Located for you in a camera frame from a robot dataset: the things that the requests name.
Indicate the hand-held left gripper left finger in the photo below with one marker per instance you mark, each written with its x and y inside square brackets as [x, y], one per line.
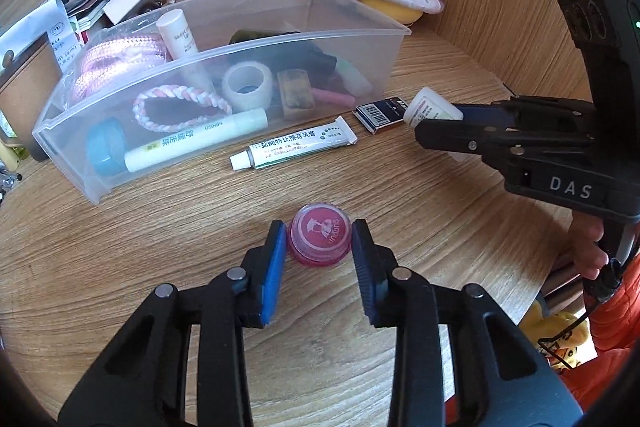
[274, 277]

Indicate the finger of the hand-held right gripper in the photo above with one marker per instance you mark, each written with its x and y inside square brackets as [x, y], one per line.
[450, 137]
[480, 112]

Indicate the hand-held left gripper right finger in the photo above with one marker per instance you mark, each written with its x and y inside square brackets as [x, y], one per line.
[364, 277]

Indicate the small white bottle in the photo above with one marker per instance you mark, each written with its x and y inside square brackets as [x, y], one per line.
[427, 104]

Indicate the pink round jar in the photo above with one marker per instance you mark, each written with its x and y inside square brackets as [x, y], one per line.
[320, 232]

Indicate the pale teal small bottle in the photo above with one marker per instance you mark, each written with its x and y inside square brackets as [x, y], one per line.
[355, 79]

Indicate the clear plastic bin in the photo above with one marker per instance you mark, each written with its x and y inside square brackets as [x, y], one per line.
[370, 42]

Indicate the long white tube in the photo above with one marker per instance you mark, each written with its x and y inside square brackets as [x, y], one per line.
[200, 139]

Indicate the brown rectangular block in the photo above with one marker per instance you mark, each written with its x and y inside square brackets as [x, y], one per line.
[295, 89]

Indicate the white tape roll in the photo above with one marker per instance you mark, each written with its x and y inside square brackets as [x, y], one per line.
[262, 84]

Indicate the dark green bottle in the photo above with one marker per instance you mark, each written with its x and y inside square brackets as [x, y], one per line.
[260, 37]

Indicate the person's right forearm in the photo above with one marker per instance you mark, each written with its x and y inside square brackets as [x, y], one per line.
[620, 307]

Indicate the person's right hand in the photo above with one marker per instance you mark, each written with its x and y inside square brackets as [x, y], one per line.
[587, 252]

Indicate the small dark blue box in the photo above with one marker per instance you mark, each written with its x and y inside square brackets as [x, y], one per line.
[382, 114]

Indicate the pink stick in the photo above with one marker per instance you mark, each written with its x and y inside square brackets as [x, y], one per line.
[330, 97]

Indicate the white ointment tube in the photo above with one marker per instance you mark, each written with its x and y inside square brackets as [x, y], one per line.
[290, 144]

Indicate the white lip balm tube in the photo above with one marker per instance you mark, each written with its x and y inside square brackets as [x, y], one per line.
[175, 32]

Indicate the orange jacket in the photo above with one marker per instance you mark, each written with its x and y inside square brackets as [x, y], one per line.
[610, 377]

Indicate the yellow-green spray bottle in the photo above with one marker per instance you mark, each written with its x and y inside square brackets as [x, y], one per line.
[12, 153]

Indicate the brown cardboard box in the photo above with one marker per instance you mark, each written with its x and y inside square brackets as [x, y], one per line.
[25, 92]

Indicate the white paper receipt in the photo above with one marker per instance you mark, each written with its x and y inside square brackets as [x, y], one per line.
[62, 32]

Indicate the pile of cards and packets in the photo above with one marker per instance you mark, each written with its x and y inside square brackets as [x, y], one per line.
[90, 2]

